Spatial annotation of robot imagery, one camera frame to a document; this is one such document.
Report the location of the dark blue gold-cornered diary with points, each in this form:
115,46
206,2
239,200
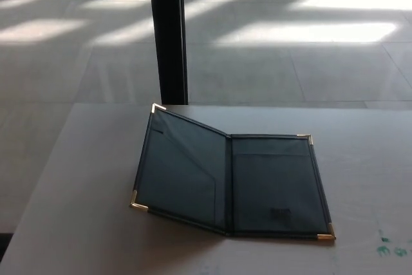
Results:
267,185

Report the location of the black vertical post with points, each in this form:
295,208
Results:
167,30

